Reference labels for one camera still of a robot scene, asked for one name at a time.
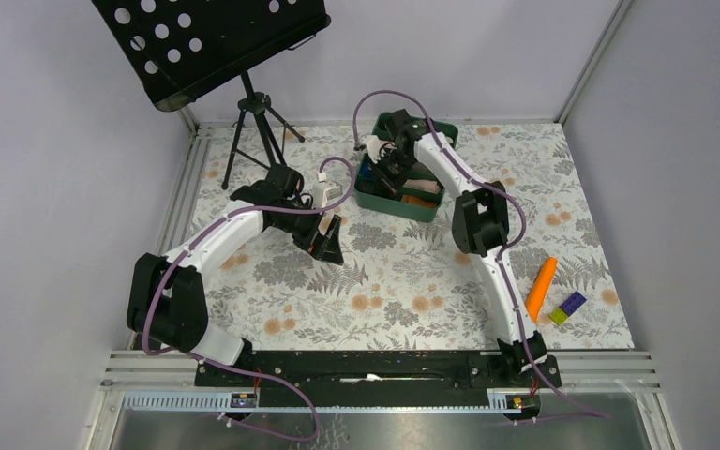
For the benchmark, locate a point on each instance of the orange carrot toy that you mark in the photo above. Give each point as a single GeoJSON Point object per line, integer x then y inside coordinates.
{"type": "Point", "coordinates": [539, 290]}

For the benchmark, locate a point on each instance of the purple toy brick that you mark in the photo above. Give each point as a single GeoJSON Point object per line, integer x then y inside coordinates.
{"type": "Point", "coordinates": [572, 303]}

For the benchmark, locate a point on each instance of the orange rolled cloth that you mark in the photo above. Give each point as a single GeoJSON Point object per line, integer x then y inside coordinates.
{"type": "Point", "coordinates": [419, 202]}

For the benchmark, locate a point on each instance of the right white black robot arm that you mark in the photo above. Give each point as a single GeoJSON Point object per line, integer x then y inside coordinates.
{"type": "Point", "coordinates": [480, 223]}

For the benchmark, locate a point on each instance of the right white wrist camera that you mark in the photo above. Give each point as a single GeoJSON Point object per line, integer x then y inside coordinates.
{"type": "Point", "coordinates": [375, 148]}

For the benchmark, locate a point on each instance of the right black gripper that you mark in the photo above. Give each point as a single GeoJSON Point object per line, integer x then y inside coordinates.
{"type": "Point", "coordinates": [378, 172]}

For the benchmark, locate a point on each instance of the black perforated music stand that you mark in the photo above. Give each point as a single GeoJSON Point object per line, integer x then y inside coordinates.
{"type": "Point", "coordinates": [183, 50]}

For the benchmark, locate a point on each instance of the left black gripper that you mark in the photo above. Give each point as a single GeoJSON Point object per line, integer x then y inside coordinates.
{"type": "Point", "coordinates": [322, 247]}

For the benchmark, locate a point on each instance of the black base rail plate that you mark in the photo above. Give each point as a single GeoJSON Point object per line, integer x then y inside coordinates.
{"type": "Point", "coordinates": [377, 379]}

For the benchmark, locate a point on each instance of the green toy brick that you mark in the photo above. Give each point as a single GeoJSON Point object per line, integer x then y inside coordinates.
{"type": "Point", "coordinates": [559, 316]}

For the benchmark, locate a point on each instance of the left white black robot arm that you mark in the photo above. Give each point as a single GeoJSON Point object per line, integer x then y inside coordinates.
{"type": "Point", "coordinates": [167, 304]}

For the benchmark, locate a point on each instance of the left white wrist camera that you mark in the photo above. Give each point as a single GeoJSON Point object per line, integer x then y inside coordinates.
{"type": "Point", "coordinates": [325, 192]}

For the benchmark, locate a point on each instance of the floral patterned table mat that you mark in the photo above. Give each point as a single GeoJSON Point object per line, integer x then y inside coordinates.
{"type": "Point", "coordinates": [405, 285]}

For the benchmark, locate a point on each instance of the green divided organizer tray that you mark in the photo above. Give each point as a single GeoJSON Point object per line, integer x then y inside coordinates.
{"type": "Point", "coordinates": [394, 206]}

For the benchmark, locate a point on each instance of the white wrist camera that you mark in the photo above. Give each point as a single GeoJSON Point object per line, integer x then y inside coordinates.
{"type": "Point", "coordinates": [375, 148]}
{"type": "Point", "coordinates": [325, 192]}

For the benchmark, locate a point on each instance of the light pink rolled cloth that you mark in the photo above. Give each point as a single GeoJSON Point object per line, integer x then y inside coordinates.
{"type": "Point", "coordinates": [430, 186]}

